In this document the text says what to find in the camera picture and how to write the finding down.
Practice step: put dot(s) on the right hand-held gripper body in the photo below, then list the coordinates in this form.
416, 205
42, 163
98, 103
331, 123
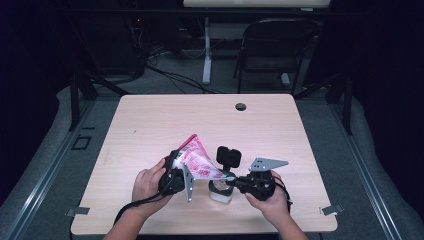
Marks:
260, 186

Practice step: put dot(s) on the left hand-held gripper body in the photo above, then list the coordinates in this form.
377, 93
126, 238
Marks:
171, 183

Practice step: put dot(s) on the red white plastic seasoning bag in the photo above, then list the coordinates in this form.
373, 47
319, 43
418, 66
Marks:
196, 160

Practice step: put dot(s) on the clear square jar black lid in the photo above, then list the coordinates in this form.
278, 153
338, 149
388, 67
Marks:
228, 156

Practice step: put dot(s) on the person's left hand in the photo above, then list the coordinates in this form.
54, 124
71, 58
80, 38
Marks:
146, 190

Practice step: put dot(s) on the person's right hand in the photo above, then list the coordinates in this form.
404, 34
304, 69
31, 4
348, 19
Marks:
273, 210

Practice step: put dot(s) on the white desk leg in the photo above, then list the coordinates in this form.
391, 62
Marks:
207, 60

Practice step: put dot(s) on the white desk foot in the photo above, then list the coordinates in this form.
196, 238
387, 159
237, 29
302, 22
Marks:
285, 80

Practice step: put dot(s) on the black metal stand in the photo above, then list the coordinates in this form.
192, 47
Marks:
74, 106
348, 110

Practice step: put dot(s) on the dark equipment with red light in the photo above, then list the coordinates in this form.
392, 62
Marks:
133, 40

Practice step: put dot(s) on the black folding chair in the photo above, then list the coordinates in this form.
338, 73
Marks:
280, 36

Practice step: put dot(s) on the grey metal table bracket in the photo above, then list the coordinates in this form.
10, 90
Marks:
331, 210
78, 211

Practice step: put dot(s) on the aluminium floor rail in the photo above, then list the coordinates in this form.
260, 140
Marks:
49, 170
366, 176

